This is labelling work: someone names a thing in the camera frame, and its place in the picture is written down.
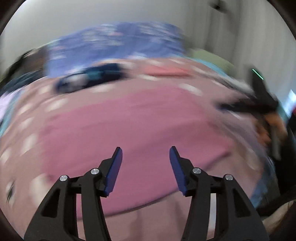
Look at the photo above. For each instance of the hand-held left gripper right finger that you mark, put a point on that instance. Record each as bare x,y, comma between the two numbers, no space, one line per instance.
179,171

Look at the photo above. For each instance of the coral garment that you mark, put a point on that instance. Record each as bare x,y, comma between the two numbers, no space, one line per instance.
166,70

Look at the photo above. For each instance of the pink dotted duvet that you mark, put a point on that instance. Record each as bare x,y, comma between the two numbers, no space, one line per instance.
143,221

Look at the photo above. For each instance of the black garment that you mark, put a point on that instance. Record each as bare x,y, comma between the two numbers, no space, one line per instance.
20,60

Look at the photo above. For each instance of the white pleated curtain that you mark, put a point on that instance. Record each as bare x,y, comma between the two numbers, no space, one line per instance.
254,34

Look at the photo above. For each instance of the blue tree-print sheet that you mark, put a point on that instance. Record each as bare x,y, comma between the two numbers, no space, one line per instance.
111,44

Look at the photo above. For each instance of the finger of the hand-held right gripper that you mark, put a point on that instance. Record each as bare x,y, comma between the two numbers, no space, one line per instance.
238,106

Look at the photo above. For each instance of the person's right hand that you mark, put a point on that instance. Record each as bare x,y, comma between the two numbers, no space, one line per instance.
275,124

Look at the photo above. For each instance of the pink long-sleeve shirt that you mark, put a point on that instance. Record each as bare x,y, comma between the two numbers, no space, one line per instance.
129,120

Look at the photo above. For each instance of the black floor lamp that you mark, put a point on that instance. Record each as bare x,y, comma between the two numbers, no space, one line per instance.
217,6

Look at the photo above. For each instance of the navy star-print garment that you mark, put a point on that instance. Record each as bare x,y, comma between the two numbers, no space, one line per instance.
76,83

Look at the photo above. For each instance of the green pillow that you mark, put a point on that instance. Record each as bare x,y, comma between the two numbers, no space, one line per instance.
208,58

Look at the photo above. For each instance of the brown printed cloth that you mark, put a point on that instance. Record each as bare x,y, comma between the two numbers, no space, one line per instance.
39,58

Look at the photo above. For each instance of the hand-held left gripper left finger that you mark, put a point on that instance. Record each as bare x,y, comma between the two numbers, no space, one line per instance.
113,171

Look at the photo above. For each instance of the dark blue fuzzy blanket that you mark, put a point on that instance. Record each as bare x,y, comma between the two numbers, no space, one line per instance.
20,81

